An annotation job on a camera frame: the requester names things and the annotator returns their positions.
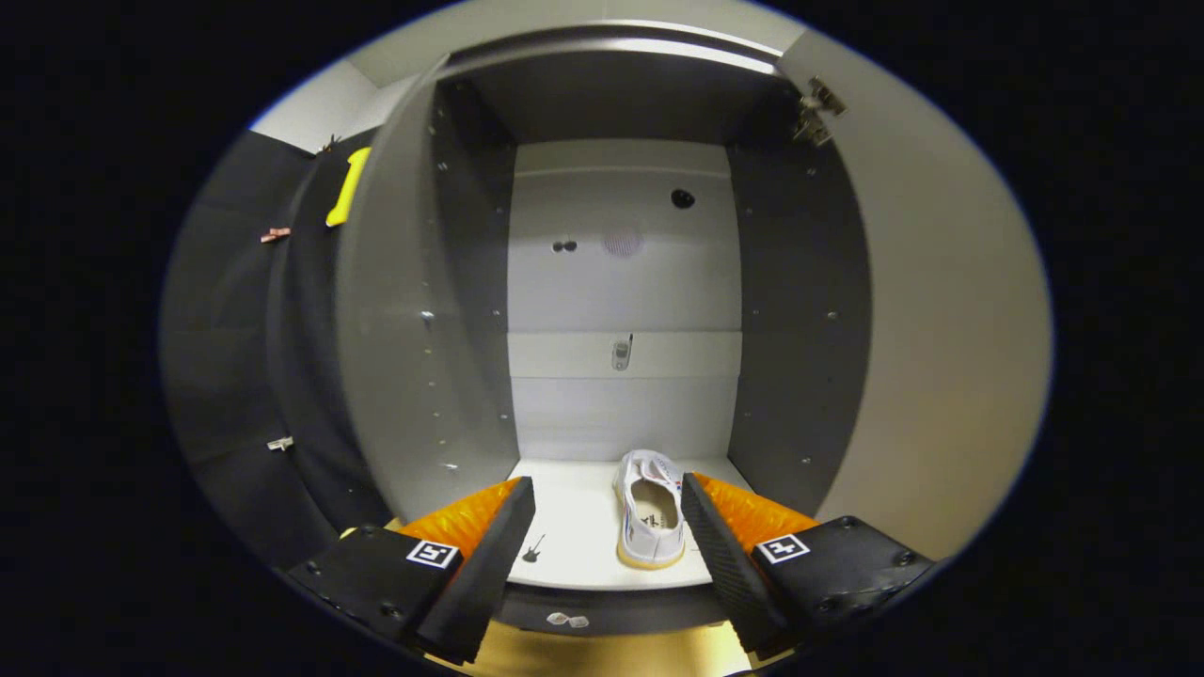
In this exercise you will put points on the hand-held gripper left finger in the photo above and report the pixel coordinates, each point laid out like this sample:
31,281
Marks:
480,574

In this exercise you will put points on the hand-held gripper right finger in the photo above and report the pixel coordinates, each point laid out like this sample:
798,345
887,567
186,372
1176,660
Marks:
729,574

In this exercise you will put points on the white canvas shoe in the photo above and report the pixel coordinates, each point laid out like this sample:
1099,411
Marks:
649,527

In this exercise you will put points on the dark grey shoe cabinet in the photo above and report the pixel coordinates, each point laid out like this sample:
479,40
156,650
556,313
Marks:
395,329

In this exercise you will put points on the white cabinet shelf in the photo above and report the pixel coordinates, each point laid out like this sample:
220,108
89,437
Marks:
583,527

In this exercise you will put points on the metal door hinge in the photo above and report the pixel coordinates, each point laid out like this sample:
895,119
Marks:
816,111

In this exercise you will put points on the silver clip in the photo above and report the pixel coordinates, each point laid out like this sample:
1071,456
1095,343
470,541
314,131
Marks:
279,443

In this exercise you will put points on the black backdrop cloth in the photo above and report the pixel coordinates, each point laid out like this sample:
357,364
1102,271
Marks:
235,357

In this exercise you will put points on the red clip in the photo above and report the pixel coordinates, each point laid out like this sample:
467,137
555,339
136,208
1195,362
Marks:
276,234

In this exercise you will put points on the black clip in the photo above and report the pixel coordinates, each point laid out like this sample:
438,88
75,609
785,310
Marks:
329,144

